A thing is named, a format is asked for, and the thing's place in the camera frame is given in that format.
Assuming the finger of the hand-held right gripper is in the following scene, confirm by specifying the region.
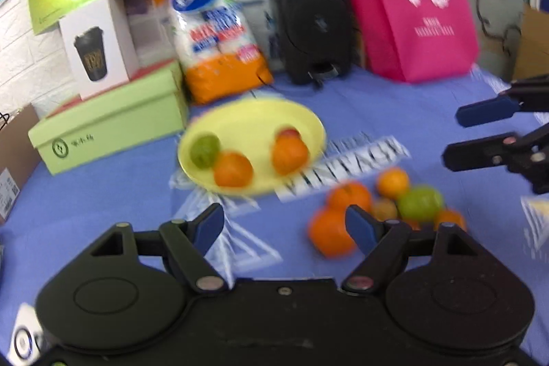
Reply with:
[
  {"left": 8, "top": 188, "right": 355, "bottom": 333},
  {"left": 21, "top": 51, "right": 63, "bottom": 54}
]
[
  {"left": 455, "top": 75, "right": 549, "bottom": 129},
  {"left": 442, "top": 126, "right": 549, "bottom": 195}
]

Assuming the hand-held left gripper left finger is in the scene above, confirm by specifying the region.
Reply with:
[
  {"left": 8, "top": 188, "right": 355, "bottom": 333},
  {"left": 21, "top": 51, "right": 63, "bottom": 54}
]
[{"left": 88, "top": 203, "right": 228, "bottom": 294}]

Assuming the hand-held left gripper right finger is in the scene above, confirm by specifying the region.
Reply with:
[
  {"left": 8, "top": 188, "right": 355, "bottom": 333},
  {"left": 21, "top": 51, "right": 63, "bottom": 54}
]
[{"left": 341, "top": 205, "right": 479, "bottom": 294}]

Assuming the small brown plum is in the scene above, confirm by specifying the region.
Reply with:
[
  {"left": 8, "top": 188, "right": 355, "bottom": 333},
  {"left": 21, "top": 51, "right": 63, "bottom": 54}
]
[{"left": 371, "top": 198, "right": 399, "bottom": 222}]

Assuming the orange mandarin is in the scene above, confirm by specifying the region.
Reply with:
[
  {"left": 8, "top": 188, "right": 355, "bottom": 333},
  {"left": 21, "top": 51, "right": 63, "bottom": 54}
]
[
  {"left": 308, "top": 206, "right": 357, "bottom": 259},
  {"left": 327, "top": 181, "right": 373, "bottom": 216},
  {"left": 271, "top": 133, "right": 310, "bottom": 177},
  {"left": 213, "top": 151, "right": 255, "bottom": 189},
  {"left": 376, "top": 167, "right": 411, "bottom": 200},
  {"left": 433, "top": 209, "right": 467, "bottom": 234}
]

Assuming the green mandarin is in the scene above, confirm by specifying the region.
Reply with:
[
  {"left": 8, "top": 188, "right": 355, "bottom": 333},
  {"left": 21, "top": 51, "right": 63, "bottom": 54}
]
[
  {"left": 190, "top": 133, "right": 221, "bottom": 169},
  {"left": 397, "top": 185, "right": 444, "bottom": 222}
]

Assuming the yellow plate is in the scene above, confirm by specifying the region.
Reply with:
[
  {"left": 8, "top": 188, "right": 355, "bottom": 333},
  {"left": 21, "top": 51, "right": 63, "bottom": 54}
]
[{"left": 177, "top": 98, "right": 327, "bottom": 197}]

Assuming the brown cardboard sheet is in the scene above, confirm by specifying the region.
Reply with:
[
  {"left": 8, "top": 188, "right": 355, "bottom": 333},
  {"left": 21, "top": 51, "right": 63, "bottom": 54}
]
[{"left": 512, "top": 6, "right": 549, "bottom": 84}]

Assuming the blue printed tablecloth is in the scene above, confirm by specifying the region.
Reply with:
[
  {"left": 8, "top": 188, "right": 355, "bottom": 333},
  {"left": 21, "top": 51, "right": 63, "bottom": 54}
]
[{"left": 0, "top": 63, "right": 549, "bottom": 350}]

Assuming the pink tote bag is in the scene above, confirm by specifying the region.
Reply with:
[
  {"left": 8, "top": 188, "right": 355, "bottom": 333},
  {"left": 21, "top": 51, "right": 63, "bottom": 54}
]
[{"left": 319, "top": 0, "right": 480, "bottom": 84}]

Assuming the light green shoe box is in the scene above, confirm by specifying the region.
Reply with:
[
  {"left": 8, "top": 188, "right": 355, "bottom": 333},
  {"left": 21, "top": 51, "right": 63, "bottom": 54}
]
[{"left": 28, "top": 59, "right": 189, "bottom": 177}]

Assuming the orange paper cup package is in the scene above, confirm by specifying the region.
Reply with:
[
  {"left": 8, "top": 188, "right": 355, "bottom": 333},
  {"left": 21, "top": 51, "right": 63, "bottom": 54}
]
[{"left": 148, "top": 0, "right": 275, "bottom": 106}]

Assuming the black speaker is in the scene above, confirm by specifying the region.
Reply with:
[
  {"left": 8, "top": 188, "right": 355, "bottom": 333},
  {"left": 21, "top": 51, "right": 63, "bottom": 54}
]
[{"left": 274, "top": 0, "right": 354, "bottom": 88}]

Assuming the brown cardboard box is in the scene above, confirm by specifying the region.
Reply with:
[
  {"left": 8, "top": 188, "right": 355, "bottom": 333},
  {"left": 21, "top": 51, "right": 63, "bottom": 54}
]
[{"left": 0, "top": 104, "right": 44, "bottom": 226}]

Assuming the white round device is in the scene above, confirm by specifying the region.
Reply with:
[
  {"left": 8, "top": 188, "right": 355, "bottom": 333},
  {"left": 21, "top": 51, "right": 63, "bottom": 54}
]
[{"left": 6, "top": 302, "right": 46, "bottom": 366}]

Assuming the white cup print box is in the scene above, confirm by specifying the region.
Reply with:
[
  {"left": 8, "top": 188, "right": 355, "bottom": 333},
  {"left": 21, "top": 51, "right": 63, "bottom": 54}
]
[{"left": 58, "top": 0, "right": 142, "bottom": 101}]

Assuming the black speaker cable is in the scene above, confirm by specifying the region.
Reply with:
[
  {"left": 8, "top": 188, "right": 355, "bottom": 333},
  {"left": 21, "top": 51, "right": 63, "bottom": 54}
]
[{"left": 255, "top": 63, "right": 284, "bottom": 92}]

